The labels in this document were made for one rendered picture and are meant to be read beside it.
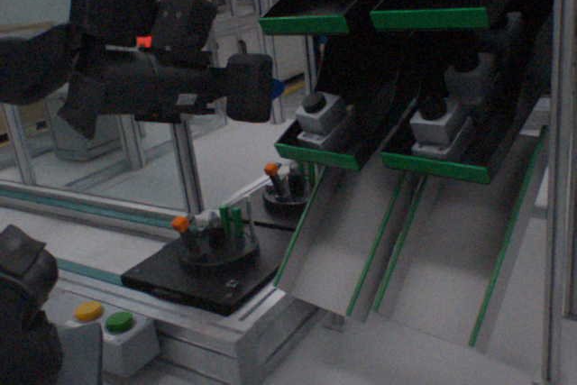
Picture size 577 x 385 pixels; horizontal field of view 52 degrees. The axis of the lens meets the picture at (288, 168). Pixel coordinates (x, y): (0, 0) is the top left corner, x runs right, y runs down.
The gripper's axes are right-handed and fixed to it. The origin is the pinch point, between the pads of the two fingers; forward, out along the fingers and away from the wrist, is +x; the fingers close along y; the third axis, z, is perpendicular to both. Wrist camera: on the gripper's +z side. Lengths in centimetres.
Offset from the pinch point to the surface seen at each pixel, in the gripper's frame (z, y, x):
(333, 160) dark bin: -8.6, -3.0, 13.1
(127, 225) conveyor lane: -32, 63, 26
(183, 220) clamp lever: -21.7, 25.5, 12.6
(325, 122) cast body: -4.1, -1.8, 12.6
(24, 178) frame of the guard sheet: -28, 105, 22
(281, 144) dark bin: -7.6, 5.4, 12.9
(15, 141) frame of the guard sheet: -18, 104, 20
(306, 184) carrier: -21, 32, 49
